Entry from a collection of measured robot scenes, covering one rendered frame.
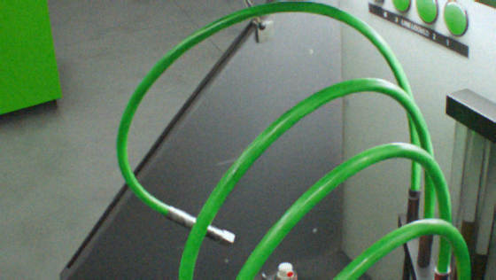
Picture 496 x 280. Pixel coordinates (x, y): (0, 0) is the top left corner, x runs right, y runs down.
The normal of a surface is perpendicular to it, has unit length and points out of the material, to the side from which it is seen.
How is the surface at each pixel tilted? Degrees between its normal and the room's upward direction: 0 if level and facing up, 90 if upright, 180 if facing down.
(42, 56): 90
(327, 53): 90
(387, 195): 90
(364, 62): 90
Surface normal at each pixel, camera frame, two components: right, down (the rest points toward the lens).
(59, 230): -0.06, -0.88
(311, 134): 0.44, 0.40
